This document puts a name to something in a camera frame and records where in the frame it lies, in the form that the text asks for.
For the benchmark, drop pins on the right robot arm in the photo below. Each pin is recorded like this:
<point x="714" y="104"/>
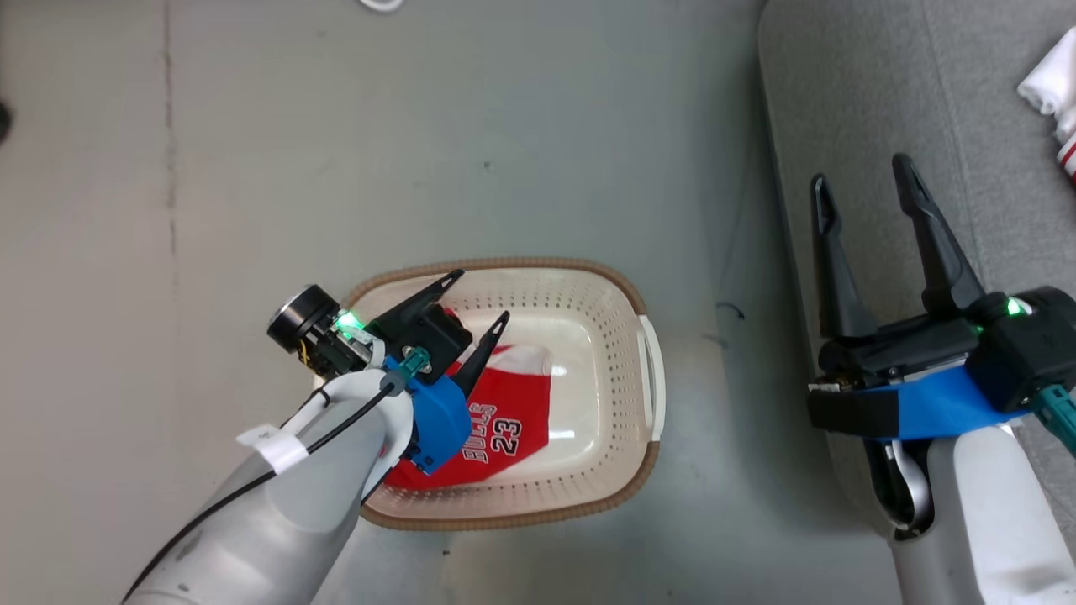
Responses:
<point x="983" y="521"/>

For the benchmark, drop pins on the teal right camera plug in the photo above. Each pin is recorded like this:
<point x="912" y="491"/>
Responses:
<point x="1059" y="416"/>

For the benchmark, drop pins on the teal camera plug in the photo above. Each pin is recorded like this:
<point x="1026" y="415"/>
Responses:
<point x="1059" y="416"/>
<point x="414" y="361"/>

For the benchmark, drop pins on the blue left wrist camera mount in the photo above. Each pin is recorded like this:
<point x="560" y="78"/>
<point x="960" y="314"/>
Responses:
<point x="437" y="420"/>

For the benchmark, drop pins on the teal left camera plug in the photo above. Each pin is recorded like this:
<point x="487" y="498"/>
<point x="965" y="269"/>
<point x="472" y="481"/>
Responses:
<point x="414" y="361"/>

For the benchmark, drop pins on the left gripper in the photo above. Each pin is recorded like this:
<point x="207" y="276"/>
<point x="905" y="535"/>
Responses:
<point x="433" y="336"/>

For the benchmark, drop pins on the grey fabric sofa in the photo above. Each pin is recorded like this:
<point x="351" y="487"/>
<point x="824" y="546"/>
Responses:
<point x="883" y="101"/>

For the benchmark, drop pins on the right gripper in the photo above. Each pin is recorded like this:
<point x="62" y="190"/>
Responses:
<point x="1025" y="353"/>

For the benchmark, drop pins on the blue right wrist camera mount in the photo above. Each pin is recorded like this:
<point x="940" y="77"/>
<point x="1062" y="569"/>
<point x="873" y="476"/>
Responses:
<point x="950" y="407"/>

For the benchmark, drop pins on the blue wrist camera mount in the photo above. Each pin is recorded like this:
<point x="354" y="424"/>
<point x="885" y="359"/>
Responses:
<point x="437" y="420"/>
<point x="950" y="407"/>

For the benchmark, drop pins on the beige plastic laundry basket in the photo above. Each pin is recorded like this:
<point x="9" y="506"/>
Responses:
<point x="588" y="336"/>

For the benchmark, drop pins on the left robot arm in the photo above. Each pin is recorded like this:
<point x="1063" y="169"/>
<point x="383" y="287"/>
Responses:
<point x="277" y="521"/>

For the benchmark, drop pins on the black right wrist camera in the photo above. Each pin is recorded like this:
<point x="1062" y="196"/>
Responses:
<point x="849" y="412"/>

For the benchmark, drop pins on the red basketball jersey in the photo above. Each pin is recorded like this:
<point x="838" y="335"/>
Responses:
<point x="513" y="420"/>

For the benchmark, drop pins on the black caster wheel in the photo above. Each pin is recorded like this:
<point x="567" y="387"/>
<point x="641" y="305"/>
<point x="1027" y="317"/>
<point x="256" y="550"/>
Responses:
<point x="3" y="120"/>

